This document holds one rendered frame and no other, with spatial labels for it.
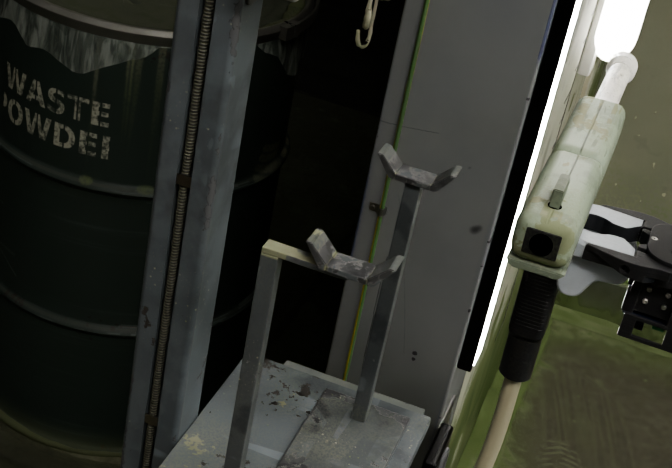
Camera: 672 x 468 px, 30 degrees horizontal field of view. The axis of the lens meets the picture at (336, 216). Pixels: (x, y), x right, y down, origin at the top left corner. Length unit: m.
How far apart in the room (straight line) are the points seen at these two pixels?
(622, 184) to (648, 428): 0.62
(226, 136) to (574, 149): 0.31
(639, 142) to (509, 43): 1.63
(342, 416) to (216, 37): 0.48
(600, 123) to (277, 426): 0.47
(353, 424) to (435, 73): 0.47
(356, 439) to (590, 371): 1.67
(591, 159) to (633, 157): 2.05
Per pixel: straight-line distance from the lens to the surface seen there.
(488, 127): 1.58
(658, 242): 1.08
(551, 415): 2.79
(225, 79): 1.10
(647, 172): 3.14
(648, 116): 3.16
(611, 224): 1.10
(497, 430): 1.19
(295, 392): 1.41
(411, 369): 1.77
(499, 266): 1.67
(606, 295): 3.12
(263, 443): 1.33
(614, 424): 2.83
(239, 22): 1.08
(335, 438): 1.34
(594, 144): 1.12
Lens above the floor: 1.63
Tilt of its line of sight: 29 degrees down
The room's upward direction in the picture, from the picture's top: 12 degrees clockwise
